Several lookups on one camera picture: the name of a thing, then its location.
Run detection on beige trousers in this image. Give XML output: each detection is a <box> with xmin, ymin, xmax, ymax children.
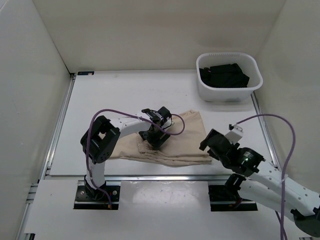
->
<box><xmin>110</xmin><ymin>110</ymin><xmax>212</xmax><ymax>167</ymax></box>

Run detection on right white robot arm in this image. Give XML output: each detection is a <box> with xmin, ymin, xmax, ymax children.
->
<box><xmin>199</xmin><ymin>127</ymin><xmax>320</xmax><ymax>238</ymax></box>

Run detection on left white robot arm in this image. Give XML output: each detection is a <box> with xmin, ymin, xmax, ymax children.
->
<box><xmin>80</xmin><ymin>106</ymin><xmax>173</xmax><ymax>201</ymax></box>

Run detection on black folded trousers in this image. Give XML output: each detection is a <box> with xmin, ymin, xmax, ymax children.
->
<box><xmin>198</xmin><ymin>63</ymin><xmax>250</xmax><ymax>89</ymax></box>

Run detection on white plastic basket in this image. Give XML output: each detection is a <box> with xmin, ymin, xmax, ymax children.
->
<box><xmin>196</xmin><ymin>52</ymin><xmax>263</xmax><ymax>102</ymax></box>

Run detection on dark corner label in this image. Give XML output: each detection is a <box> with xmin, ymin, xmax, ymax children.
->
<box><xmin>77</xmin><ymin>71</ymin><xmax>95</xmax><ymax>76</ymax></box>

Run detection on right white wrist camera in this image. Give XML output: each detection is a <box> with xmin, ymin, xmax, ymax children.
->
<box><xmin>224</xmin><ymin>124</ymin><xmax>244</xmax><ymax>145</ymax></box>

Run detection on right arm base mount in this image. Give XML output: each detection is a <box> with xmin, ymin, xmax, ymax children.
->
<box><xmin>208</xmin><ymin>174</ymin><xmax>258</xmax><ymax>212</ymax></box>

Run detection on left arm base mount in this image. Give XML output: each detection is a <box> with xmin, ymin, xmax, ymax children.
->
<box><xmin>73</xmin><ymin>181</ymin><xmax>121</xmax><ymax>211</ymax></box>

